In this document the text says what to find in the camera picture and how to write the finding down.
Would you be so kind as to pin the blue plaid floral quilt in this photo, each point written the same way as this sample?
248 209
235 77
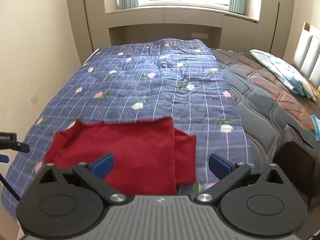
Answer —
145 81

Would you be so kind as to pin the floral pillow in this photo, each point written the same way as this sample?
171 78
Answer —
285 72

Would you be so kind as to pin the beige tall wardrobe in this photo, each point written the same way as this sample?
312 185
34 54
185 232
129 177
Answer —
89 26

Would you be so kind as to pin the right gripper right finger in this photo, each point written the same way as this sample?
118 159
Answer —
220 167

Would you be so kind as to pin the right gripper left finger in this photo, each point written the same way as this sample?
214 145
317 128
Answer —
102 166

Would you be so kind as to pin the red knit garment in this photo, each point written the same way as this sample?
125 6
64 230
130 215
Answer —
150 156

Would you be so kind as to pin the beige window bench cabinet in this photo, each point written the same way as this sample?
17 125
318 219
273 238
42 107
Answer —
216 28

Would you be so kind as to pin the brown quilted mattress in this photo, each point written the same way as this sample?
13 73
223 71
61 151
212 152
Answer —
265 105

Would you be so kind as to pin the padded grey headboard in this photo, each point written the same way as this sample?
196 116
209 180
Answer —
306 57

